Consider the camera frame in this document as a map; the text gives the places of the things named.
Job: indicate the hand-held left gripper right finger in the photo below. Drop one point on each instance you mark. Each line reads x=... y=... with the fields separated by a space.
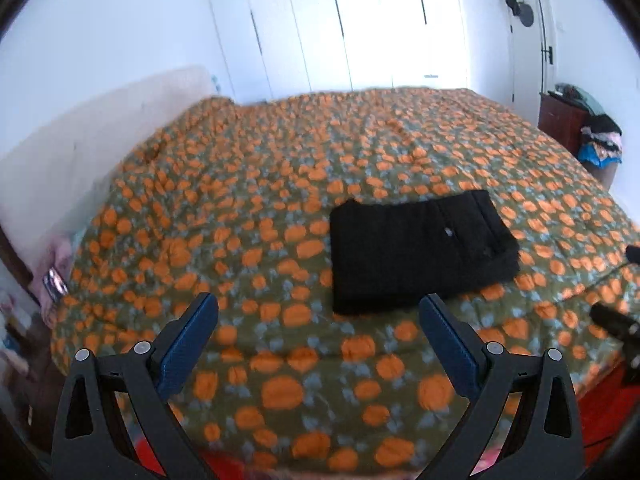
x=450 y=345

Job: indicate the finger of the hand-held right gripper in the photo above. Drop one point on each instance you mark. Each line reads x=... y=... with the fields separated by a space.
x=634 y=254
x=615 y=322

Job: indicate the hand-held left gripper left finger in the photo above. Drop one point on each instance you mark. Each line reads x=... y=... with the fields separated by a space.
x=187 y=345

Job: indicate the black pants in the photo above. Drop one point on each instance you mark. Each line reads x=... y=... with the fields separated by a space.
x=410 y=250

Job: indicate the brown laundry basket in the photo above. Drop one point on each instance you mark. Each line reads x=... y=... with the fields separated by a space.
x=609 y=177

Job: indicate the red bed sheet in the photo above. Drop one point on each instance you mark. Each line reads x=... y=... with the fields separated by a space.
x=605 y=410

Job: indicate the pile of clothes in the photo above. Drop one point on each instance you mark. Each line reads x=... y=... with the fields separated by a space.
x=602 y=140

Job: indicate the dark phone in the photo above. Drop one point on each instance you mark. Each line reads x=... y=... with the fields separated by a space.
x=55 y=285

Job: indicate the orange-printed green blanket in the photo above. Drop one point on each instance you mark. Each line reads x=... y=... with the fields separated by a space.
x=250 y=210

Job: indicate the dark wooden dresser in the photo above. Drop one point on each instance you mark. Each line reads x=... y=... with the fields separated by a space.
x=562 y=120

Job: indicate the pink pillow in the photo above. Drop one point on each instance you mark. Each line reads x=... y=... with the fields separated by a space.
x=57 y=257

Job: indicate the clothes on dresser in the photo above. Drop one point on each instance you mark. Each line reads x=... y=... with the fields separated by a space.
x=585 y=100

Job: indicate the white door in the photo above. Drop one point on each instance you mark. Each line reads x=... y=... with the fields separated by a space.
x=525 y=70

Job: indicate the beige headboard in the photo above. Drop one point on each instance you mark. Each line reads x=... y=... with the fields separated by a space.
x=75 y=150

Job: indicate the black items hanging on door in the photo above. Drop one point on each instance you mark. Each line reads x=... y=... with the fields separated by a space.
x=522 y=10

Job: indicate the white wardrobe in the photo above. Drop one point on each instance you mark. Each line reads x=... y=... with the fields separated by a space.
x=350 y=25

